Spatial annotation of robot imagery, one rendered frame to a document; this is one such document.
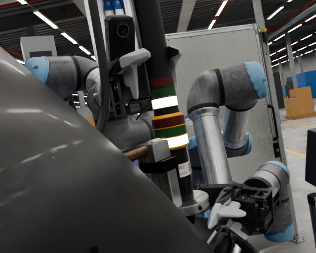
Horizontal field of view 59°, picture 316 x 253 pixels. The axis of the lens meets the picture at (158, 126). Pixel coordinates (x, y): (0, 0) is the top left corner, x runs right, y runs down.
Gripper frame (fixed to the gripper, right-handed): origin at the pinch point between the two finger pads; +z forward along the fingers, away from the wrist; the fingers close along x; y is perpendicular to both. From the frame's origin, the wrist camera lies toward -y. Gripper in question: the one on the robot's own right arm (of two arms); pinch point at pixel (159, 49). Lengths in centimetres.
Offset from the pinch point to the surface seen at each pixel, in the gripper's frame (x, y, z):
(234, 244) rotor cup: 0.9, 21.7, 9.6
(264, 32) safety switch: -180, -43, -147
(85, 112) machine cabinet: -181, -49, -1065
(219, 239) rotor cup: 1.2, 21.8, 7.5
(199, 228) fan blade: -6.8, 29.2, -10.9
